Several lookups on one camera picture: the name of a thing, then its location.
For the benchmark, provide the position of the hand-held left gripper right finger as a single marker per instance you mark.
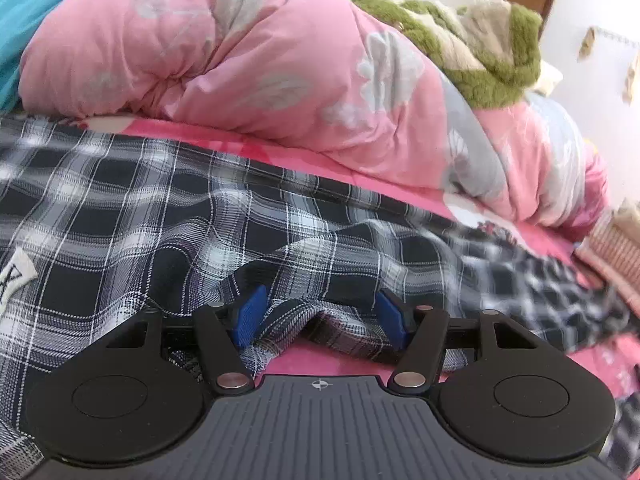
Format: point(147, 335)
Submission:
point(392, 317)

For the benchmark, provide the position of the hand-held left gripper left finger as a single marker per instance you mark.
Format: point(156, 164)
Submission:
point(250, 315)

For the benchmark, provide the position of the black white plaid pants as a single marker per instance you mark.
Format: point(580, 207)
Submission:
point(150, 220)

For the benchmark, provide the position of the pink floral bed blanket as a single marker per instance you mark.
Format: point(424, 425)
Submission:
point(380, 185)

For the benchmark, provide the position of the pink checked folded garment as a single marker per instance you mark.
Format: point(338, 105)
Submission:
point(610, 250)

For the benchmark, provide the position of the pink floral duvet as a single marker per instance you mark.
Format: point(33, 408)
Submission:
point(250, 60)

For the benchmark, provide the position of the green cream fleece blanket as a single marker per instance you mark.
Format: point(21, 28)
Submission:
point(480, 65)

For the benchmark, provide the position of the brown wooden door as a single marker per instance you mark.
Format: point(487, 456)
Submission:
point(530, 2)

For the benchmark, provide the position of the beige wall hook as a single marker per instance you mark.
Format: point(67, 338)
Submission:
point(634, 80)
point(588, 42)

